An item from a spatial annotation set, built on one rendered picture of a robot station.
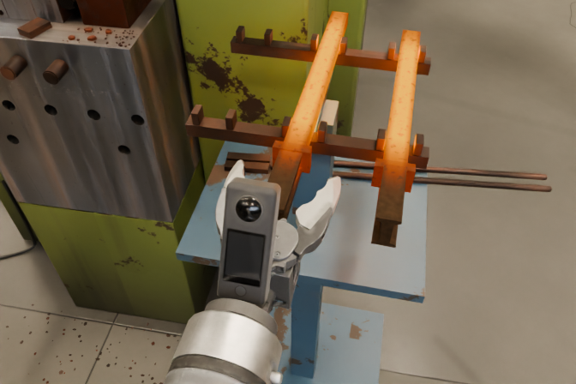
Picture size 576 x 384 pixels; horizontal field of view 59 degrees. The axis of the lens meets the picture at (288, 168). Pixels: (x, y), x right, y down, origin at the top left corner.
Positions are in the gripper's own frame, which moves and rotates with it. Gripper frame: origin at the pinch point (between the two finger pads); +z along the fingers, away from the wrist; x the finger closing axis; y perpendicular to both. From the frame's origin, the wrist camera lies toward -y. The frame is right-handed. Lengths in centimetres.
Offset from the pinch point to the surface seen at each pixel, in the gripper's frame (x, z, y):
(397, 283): 16.1, 5.2, 26.4
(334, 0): -8, 89, 23
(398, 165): 12.3, 1.3, -1.9
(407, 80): 12.2, 19.9, -0.8
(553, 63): 84, 191, 94
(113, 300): -56, 22, 87
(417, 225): 18.6, 17.7, 26.4
